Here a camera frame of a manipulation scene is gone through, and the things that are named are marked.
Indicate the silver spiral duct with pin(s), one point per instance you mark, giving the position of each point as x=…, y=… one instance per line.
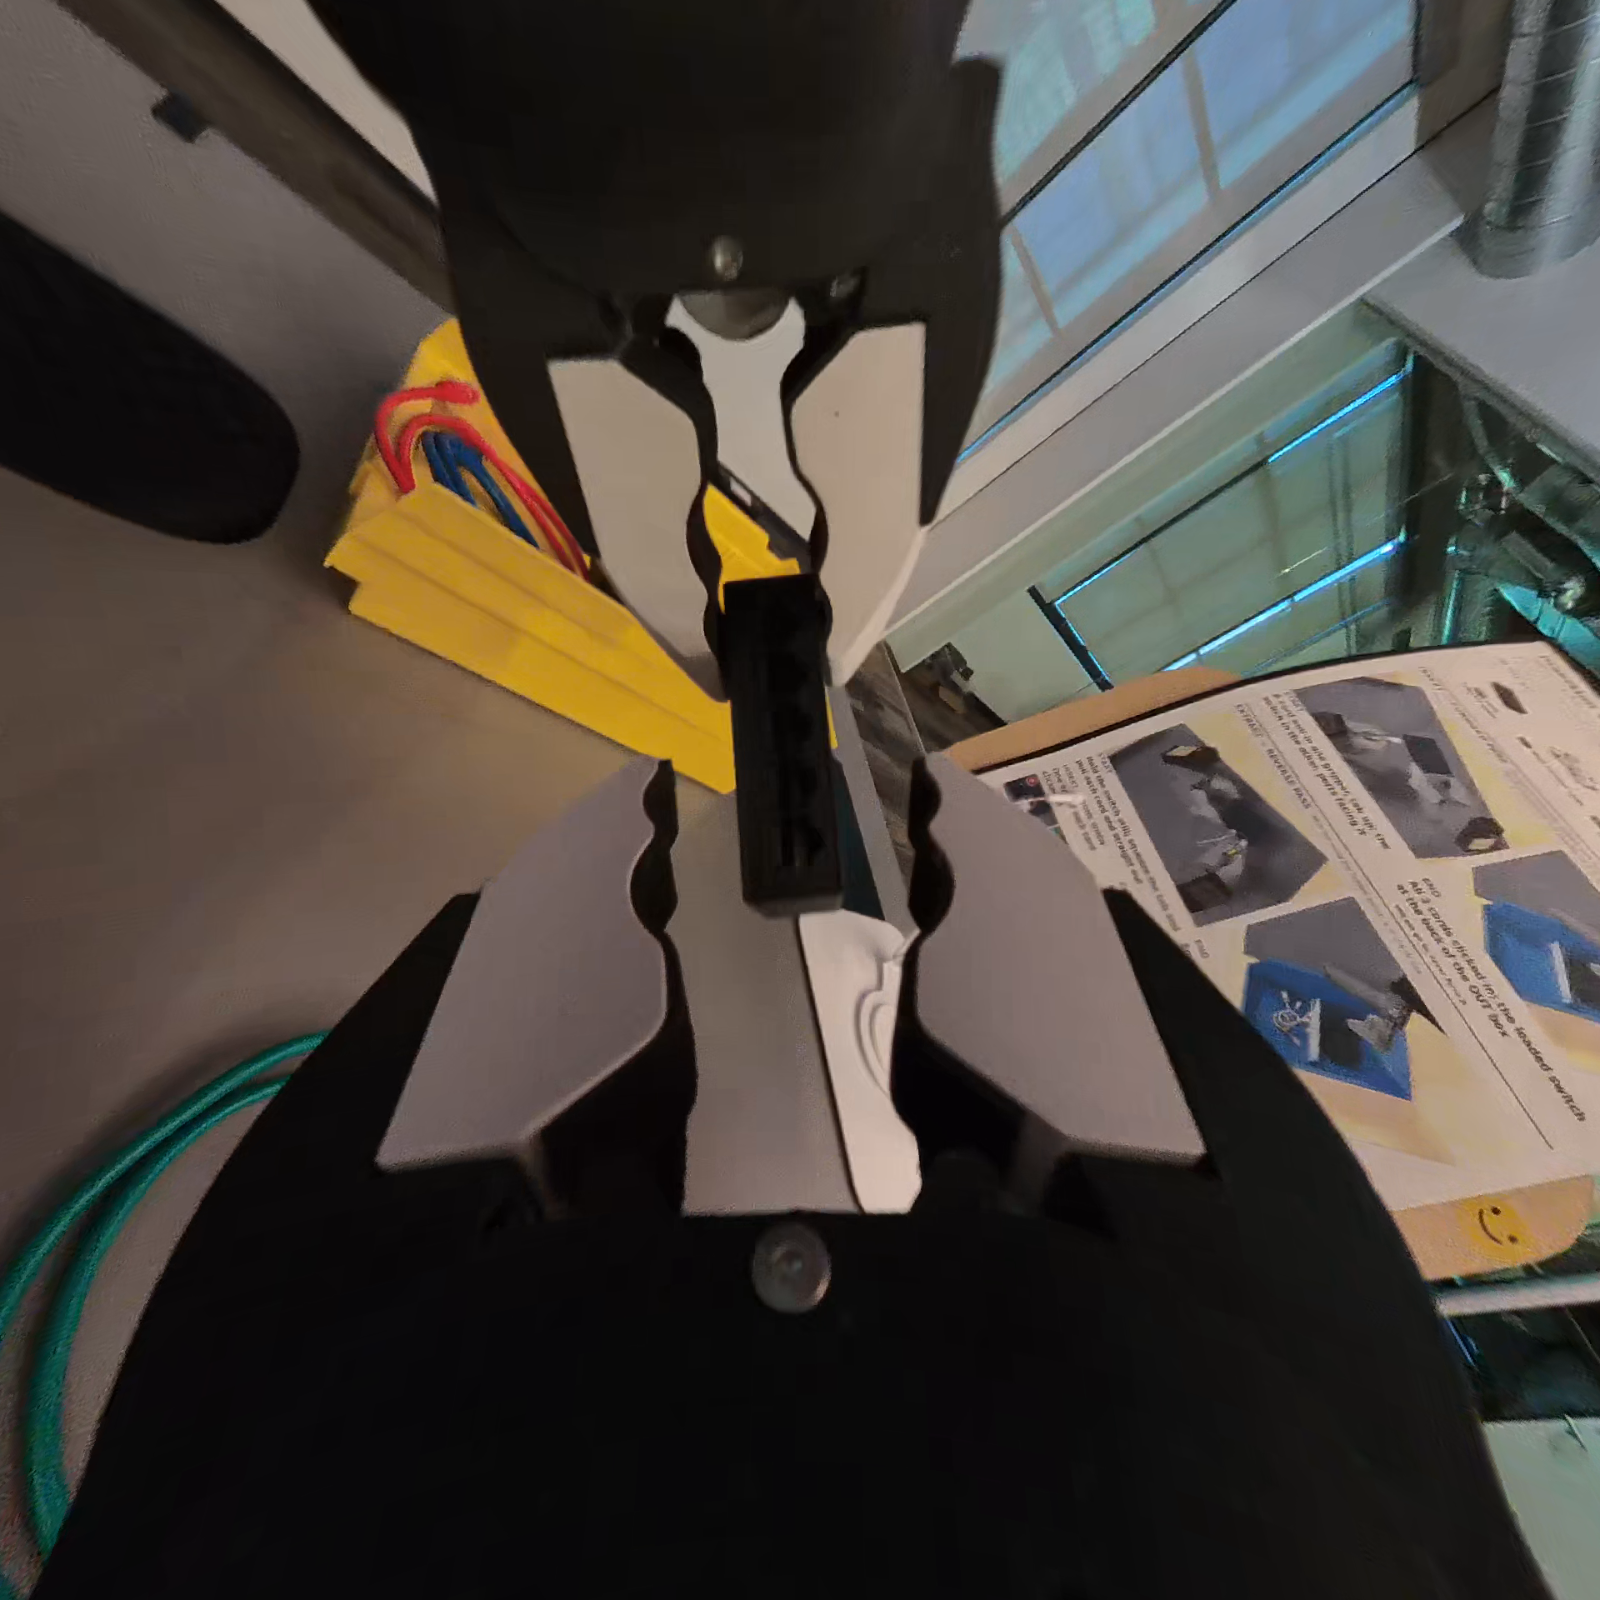
x=1538, y=125

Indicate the black network switch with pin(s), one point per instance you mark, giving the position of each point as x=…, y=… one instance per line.
x=782, y=750

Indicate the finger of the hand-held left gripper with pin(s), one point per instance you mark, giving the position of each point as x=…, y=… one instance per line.
x=626, y=499
x=870, y=499

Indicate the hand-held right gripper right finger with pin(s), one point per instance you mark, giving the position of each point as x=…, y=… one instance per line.
x=1051, y=1000

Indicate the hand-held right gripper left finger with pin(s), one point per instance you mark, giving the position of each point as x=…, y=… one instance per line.
x=538, y=1000

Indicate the white sign stand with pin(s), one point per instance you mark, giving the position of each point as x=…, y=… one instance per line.
x=850, y=1074

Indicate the yellow plastic bin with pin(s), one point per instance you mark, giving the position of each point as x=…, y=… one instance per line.
x=499, y=637

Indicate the wooden board with instruction sheet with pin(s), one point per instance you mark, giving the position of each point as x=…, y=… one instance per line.
x=1374, y=937

